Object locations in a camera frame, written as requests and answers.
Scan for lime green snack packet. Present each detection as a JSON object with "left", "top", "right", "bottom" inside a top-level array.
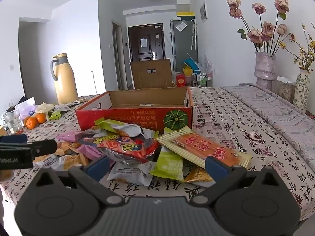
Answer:
[{"left": 149, "top": 146, "right": 185, "bottom": 182}]

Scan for dark brown door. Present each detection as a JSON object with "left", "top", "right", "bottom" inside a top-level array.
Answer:
[{"left": 128, "top": 24, "right": 164, "bottom": 62}]

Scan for wooden chair back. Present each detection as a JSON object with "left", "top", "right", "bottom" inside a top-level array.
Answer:
[{"left": 130, "top": 59, "right": 173, "bottom": 89}]

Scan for red cardboard box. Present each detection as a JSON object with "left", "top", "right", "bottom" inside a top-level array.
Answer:
[{"left": 75, "top": 87, "right": 194, "bottom": 134}]

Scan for red gift box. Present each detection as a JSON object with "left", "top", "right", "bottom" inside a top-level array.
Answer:
[{"left": 176, "top": 74, "right": 188, "bottom": 87}]

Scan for yellow black box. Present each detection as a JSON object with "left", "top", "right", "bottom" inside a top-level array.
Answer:
[{"left": 177, "top": 11, "right": 195, "bottom": 20}]

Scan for yellow thermos jug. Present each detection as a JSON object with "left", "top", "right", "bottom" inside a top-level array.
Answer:
[{"left": 50, "top": 53, "right": 79, "bottom": 104}]

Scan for orange gold-edged snack packet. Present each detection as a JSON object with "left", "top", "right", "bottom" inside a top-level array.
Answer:
[{"left": 156, "top": 125, "right": 253, "bottom": 170}]

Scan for red purple chip bag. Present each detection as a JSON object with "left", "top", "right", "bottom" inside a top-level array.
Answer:
[{"left": 84, "top": 134, "right": 160, "bottom": 164}]

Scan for metal trolley cart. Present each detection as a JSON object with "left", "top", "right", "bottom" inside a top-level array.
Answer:
[{"left": 192, "top": 71, "right": 213, "bottom": 88}]

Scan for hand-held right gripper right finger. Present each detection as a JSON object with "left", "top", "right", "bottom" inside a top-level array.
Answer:
[{"left": 193, "top": 156, "right": 282, "bottom": 205}]

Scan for white umbrella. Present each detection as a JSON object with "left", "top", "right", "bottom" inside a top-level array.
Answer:
[{"left": 191, "top": 18, "right": 198, "bottom": 51}]

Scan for purple white plastic bag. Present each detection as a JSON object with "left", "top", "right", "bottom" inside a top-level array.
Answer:
[{"left": 15, "top": 97, "right": 36, "bottom": 118}]

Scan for clear glass cup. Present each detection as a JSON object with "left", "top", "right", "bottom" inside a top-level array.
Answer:
[{"left": 4, "top": 109, "right": 24, "bottom": 134}]

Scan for orange brown snack packet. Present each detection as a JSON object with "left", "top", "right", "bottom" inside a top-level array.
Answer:
[{"left": 183, "top": 165, "right": 214, "bottom": 183}]

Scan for grey quilted cloth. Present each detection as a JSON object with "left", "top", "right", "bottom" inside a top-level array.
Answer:
[{"left": 223, "top": 84, "right": 315, "bottom": 165}]

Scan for white biscuit snack packet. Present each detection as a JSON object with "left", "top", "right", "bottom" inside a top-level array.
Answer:
[{"left": 33, "top": 154, "right": 88, "bottom": 171}]

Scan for cream crumpled bag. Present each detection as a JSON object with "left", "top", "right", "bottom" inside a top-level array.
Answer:
[{"left": 36, "top": 102, "right": 55, "bottom": 115}]

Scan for pink ribbed vase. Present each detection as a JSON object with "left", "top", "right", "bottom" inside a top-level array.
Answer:
[{"left": 255, "top": 52, "right": 276, "bottom": 90}]

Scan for printed tablecloth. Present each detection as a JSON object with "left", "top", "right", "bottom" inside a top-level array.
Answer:
[{"left": 0, "top": 87, "right": 315, "bottom": 220}]

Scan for thin metal pole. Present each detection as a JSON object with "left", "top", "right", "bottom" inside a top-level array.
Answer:
[{"left": 91, "top": 70, "right": 97, "bottom": 95}]

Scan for glass jar white lid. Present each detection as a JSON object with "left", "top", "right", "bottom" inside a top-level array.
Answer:
[{"left": 277, "top": 76, "right": 296, "bottom": 102}]

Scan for yellow flower branches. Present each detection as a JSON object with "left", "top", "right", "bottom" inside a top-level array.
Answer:
[{"left": 278, "top": 21, "right": 315, "bottom": 73}]

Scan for floral patterned vase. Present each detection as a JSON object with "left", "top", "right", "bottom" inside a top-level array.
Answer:
[{"left": 293, "top": 70, "right": 310, "bottom": 113}]

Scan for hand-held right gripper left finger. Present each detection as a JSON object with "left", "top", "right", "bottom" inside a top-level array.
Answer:
[{"left": 34, "top": 156, "right": 125, "bottom": 206}]

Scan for grey refrigerator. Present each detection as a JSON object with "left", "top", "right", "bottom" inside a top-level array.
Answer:
[{"left": 170, "top": 18, "right": 198, "bottom": 72}]

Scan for orange cracker packet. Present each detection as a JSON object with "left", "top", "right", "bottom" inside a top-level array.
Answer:
[{"left": 56, "top": 141, "right": 82, "bottom": 156}]

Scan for dried pink roses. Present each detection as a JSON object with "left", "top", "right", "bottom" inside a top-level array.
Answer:
[{"left": 227, "top": 0, "right": 296, "bottom": 53}]

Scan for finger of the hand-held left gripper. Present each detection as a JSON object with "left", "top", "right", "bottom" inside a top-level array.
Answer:
[{"left": 28, "top": 140, "right": 58, "bottom": 157}]

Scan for white wall panel box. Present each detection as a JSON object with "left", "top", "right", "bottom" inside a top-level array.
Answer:
[{"left": 200, "top": 1, "right": 208, "bottom": 20}]

